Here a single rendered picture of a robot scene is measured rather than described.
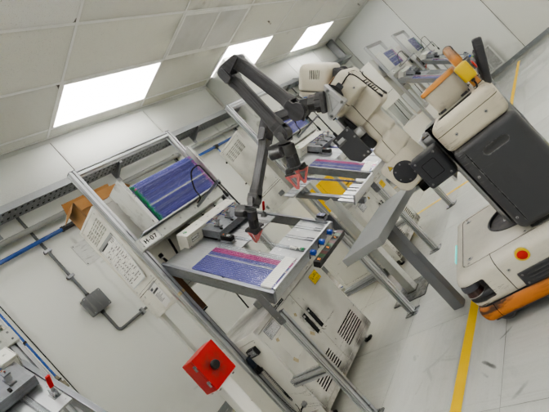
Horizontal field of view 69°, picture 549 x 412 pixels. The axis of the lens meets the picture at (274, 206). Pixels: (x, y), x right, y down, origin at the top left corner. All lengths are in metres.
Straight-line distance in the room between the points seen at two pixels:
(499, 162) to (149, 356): 2.95
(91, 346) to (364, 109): 2.71
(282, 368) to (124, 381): 1.68
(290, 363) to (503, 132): 1.43
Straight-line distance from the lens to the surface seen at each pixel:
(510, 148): 1.65
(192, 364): 1.72
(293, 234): 2.28
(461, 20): 9.35
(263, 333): 2.14
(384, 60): 6.59
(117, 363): 3.57
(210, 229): 2.37
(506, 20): 9.30
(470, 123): 1.62
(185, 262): 2.22
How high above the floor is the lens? 0.97
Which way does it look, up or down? 1 degrees up
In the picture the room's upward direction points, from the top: 43 degrees counter-clockwise
